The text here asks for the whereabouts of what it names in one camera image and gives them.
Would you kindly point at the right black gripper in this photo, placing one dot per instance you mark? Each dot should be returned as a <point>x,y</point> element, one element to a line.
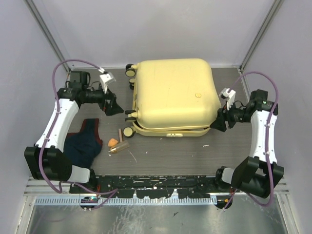
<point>223,114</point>

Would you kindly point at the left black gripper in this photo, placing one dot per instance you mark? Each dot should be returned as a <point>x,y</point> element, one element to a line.
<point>111,108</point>

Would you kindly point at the yellow hard-shell suitcase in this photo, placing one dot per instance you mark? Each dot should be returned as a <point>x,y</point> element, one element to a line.
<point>171,98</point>

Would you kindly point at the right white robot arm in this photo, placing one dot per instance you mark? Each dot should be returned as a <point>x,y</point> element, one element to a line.
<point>259,172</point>

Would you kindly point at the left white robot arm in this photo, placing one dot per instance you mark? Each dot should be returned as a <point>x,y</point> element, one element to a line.
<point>46,159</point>

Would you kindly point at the brown lipstick tube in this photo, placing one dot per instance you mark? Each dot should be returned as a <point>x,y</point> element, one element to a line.
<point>120,133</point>

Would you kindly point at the orange makeup sponge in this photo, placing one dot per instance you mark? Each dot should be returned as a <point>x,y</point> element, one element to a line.
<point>112,142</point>

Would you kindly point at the amber perfume bottle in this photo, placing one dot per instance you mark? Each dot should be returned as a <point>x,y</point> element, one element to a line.
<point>119,147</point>

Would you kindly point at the dark navy maroon garment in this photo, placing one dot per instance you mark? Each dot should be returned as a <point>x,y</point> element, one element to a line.
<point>84,146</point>

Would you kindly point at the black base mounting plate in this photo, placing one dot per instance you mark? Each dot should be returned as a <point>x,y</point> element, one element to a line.
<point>153,186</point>

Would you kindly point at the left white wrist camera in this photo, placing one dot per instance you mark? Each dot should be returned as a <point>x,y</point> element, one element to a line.
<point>105,79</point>

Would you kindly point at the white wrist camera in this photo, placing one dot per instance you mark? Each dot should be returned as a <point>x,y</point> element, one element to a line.
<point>105,79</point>
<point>229,95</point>

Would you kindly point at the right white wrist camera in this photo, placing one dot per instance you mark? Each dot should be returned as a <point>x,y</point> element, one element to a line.
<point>229,95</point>

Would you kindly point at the grey slotted cable duct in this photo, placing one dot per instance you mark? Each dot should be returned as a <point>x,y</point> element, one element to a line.
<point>72,200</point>

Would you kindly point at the aluminium rail frame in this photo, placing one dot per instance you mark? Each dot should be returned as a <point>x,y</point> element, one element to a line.
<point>40,187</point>

